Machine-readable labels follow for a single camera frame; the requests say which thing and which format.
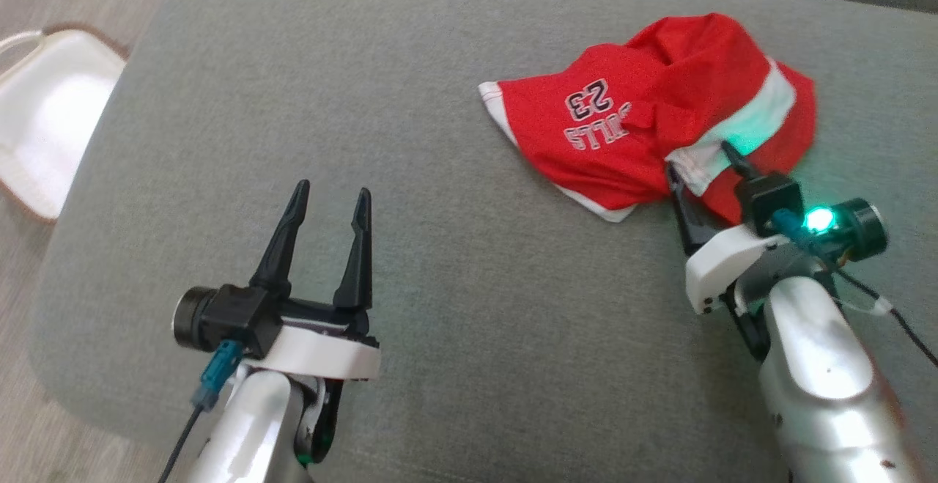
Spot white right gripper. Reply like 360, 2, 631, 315
666, 139, 778, 316

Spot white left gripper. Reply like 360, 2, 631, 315
245, 179, 383, 382

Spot red white-striped Bulls shorts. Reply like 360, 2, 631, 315
478, 12, 819, 224

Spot wide grey sofa seat cushion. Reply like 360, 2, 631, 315
28, 0, 938, 483

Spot left arm cable teal plug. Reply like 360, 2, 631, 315
157, 339, 244, 483

